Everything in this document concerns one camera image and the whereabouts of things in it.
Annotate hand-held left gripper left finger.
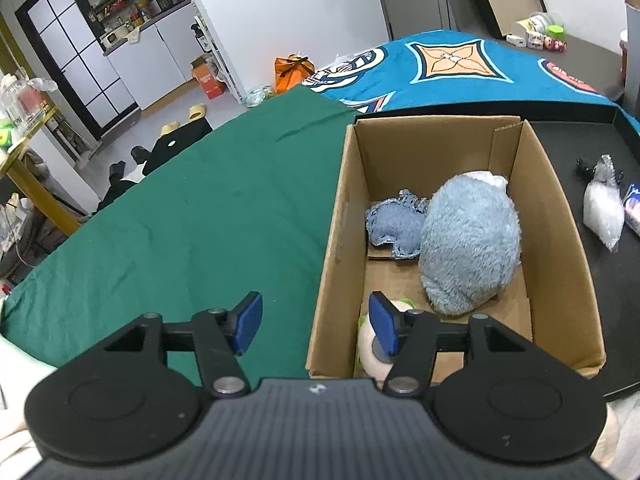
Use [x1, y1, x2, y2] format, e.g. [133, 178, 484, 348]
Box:
[102, 291, 264, 400]

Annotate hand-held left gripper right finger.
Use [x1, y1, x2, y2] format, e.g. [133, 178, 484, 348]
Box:
[368, 291, 533, 398]

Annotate burger plush toy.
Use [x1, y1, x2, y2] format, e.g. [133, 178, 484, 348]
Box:
[355, 297, 417, 380]

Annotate small blue knitted toy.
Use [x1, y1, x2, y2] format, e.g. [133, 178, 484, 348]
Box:
[364, 188, 431, 262]

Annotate fluffy blue plush toy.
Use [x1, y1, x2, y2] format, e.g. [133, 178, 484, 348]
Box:
[418, 175, 522, 316]

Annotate white soft foam block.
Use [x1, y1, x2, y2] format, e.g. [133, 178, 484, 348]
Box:
[462, 170, 509, 194]

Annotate black tray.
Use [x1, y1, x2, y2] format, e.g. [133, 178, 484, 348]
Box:
[352, 109, 640, 404]

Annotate green bed sheet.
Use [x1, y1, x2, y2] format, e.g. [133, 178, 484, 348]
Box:
[0, 84, 362, 382]

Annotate black shoes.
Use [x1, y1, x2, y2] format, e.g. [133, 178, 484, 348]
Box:
[96, 144, 152, 212]

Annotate orange cardboard box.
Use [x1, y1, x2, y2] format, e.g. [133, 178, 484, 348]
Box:
[189, 54, 227, 100]

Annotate white fluffy clothing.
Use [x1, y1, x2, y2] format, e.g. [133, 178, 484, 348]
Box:
[0, 334, 640, 480]

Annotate clear bag of white filling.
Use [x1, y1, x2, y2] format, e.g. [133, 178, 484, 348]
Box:
[582, 154, 626, 252]

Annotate orange bag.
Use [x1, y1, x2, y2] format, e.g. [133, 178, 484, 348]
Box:
[273, 54, 317, 94]

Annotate yellow table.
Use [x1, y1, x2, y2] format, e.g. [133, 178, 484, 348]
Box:
[0, 109, 82, 237]

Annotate blue printed blanket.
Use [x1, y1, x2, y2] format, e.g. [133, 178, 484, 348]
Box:
[301, 30, 640, 127]

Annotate small white and blue box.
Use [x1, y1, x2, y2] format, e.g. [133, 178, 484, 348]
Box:
[622, 183, 640, 237]

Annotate white kitchen cabinet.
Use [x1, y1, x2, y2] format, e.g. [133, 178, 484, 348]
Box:
[59, 0, 222, 112]

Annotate small white boxes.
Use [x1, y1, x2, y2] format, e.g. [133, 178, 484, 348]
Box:
[505, 33, 545, 49]

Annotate black-framed sliding door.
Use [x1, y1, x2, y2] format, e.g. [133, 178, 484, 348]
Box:
[14, 0, 142, 142]

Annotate grey door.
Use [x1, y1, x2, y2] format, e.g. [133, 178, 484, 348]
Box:
[370, 0, 462, 42]

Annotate grey bench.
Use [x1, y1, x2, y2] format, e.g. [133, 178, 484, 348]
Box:
[500, 34, 627, 102]

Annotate white wire rack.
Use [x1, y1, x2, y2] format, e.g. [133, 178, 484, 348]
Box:
[192, 14, 247, 102]

